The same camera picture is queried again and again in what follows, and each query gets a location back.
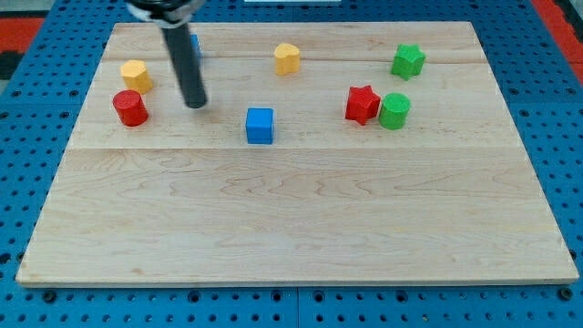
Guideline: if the yellow hexagon block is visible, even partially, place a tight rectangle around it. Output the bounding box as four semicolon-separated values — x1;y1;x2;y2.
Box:
120;59;153;95

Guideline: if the blue triangle block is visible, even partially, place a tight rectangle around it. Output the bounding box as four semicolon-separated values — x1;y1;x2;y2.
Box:
190;34;201;61

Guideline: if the green star block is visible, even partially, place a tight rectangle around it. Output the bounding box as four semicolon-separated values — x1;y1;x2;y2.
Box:
391;44;425;80

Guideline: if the green cylinder block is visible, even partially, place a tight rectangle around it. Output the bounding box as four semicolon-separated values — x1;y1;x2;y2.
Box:
378;93;411;130

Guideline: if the red star block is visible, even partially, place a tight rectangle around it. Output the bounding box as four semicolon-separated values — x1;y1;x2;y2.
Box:
344;85;381;126

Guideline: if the blue cube block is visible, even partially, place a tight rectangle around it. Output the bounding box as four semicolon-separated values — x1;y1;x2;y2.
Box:
245;108;274;144

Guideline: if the yellow heart block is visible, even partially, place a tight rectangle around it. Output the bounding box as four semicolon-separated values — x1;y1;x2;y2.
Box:
273;43;301;76

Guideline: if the red cylinder block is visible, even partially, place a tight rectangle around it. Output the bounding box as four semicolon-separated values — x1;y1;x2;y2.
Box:
112;89;148;127

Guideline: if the light wooden board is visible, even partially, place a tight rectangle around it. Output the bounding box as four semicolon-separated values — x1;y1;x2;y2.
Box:
16;22;578;288

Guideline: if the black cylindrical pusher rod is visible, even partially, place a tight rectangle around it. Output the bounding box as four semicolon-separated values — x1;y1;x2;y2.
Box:
162;24;207;108

